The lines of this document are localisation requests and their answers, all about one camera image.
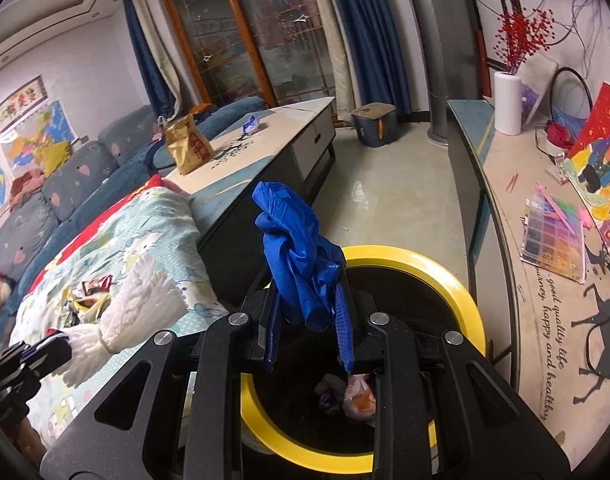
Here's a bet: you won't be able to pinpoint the blue sofa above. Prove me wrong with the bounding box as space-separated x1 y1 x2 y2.
0 98 266 341

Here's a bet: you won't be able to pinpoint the left blue curtain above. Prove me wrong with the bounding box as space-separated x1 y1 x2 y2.
122 0 177 120

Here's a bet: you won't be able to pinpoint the person left hand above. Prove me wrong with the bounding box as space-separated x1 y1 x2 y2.
9 418 47 470

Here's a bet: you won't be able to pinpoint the blue curtain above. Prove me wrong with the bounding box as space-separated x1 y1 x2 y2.
122 0 177 120
335 0 412 115

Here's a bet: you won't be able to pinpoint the yellow rimmed trash bin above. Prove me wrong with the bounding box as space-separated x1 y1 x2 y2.
238 244 488 476

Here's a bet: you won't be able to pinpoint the white orange plastic bag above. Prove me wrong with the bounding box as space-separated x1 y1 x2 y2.
343 374 376 422

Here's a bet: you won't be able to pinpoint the red snack wrapper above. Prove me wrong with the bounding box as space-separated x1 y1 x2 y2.
81 274 113 296

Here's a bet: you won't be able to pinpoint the China map poster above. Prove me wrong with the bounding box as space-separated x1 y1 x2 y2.
0 100 78 177

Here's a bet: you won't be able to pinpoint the blue storage stool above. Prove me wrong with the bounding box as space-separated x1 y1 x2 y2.
352 102 399 148

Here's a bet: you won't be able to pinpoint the blue candy wrapper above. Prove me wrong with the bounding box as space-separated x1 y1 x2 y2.
242 115 259 136

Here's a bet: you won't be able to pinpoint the coffee table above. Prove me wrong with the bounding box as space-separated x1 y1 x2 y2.
167 96 335 309

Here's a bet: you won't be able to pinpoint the wooden glass sliding door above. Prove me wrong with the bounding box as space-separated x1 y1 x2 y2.
164 0 335 106

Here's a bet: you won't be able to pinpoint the yellow pillow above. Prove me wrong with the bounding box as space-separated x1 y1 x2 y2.
37 140 72 178

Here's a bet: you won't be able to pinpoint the framed calligraphy picture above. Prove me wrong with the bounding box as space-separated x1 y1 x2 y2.
0 75 48 134

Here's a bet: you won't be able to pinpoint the colourful painting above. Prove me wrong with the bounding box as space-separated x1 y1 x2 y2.
562 82 610 252

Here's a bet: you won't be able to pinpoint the right blue curtain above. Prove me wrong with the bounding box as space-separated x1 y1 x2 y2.
335 0 412 115

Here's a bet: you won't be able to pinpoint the colourful bead box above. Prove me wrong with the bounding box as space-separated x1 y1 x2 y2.
520 188 586 284

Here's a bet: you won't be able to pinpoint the blue plastic bag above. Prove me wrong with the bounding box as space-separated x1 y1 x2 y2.
253 181 352 333

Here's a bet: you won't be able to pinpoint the white vase red berries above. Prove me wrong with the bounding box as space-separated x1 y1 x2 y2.
492 8 556 136

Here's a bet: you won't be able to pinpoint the yellow white snack bag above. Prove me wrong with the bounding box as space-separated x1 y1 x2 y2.
63 292 111 327

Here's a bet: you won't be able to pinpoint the gold paper bag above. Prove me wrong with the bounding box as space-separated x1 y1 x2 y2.
165 115 215 176

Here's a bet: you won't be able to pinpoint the tv console cabinet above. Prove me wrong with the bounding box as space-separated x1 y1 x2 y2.
447 100 610 479

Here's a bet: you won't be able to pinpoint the Hello Kitty blanket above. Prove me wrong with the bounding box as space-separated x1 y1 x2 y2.
11 176 227 445

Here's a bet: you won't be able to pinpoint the pile of clothes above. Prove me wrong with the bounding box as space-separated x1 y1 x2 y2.
8 169 46 210

